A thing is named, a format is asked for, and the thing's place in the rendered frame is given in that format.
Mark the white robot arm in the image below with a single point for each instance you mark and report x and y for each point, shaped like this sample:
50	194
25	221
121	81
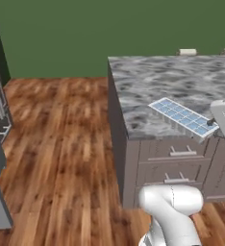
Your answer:
172	211

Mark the grey cupboard door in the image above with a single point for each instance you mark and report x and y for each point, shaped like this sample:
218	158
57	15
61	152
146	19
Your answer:
221	173

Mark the grey drawer front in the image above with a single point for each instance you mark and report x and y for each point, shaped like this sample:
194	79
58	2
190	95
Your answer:
149	174
156	150

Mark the grey kitchen island cabinet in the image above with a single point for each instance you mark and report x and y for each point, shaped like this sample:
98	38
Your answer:
130	166

